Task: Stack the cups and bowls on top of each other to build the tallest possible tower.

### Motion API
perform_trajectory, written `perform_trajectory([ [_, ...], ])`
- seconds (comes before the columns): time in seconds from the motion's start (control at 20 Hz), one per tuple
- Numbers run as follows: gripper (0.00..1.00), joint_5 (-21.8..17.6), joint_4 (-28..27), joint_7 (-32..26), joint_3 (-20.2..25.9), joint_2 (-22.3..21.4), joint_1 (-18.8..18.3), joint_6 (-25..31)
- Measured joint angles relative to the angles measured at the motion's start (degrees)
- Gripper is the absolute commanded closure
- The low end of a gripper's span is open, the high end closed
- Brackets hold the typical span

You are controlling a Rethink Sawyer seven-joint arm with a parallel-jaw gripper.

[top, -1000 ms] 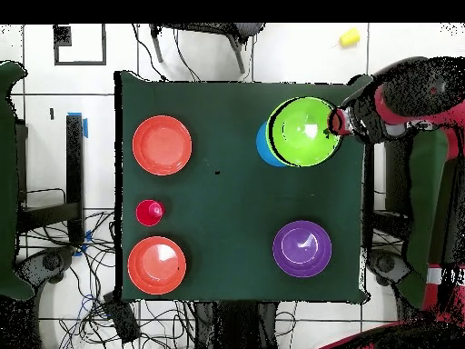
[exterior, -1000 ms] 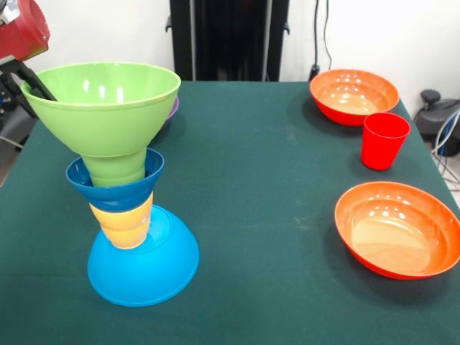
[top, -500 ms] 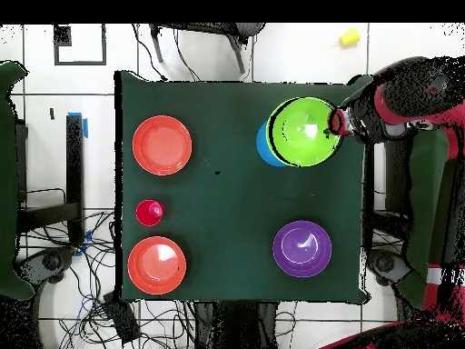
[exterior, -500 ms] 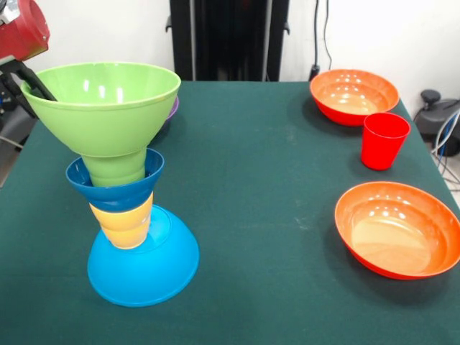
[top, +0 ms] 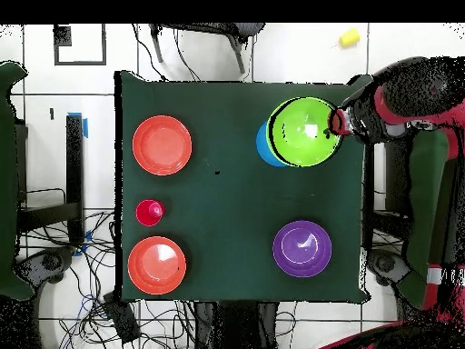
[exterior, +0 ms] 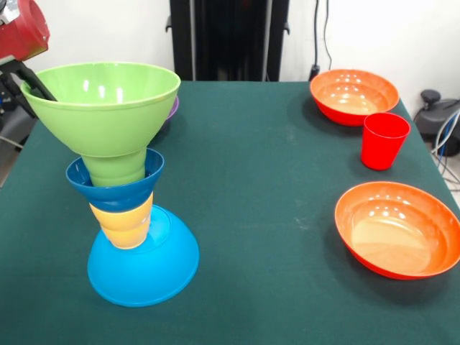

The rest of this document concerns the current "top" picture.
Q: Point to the blue tape strip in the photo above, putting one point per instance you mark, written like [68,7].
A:
[85,129]

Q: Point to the light blue plastic bowl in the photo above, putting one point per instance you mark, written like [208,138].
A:
[263,152]

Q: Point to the dark green tablecloth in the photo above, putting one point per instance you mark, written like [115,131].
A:
[218,203]

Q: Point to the black power strip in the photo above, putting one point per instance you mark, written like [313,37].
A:
[121,320]

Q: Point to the orange plastic bowl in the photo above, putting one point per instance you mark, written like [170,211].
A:
[161,145]
[156,265]

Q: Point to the light green plastic bowl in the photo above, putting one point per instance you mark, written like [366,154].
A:
[298,145]

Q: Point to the red plastic cup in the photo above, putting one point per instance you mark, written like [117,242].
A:
[149,212]

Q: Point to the black square frame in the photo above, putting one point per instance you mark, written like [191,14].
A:
[62,36]

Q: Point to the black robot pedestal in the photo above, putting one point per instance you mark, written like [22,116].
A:
[236,327]

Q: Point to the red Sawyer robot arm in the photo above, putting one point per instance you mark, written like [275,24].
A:
[417,94]

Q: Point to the yellow smooth plastic cup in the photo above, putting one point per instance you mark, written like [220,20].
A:
[350,37]

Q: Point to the black metal stand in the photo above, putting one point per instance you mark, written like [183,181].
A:
[74,163]
[397,174]

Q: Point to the purple plastic bowl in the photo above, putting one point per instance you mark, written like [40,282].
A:
[302,249]

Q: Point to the black chair base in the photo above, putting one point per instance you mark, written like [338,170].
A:
[385,263]
[51,261]

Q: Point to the grey metal-legged chair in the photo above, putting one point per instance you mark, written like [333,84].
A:
[247,29]

